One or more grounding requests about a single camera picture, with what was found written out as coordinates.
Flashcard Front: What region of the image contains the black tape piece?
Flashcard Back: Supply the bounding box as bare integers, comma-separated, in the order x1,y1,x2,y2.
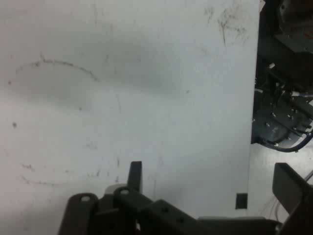
235,192,248,210

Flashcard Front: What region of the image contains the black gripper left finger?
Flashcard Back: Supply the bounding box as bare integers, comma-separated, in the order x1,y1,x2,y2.
57,161,199,235

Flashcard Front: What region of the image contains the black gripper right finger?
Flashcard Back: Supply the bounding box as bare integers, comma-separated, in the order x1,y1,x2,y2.
272,162,313,235

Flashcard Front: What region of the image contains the black round machine base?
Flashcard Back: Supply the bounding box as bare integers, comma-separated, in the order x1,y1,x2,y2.
251,0,313,154

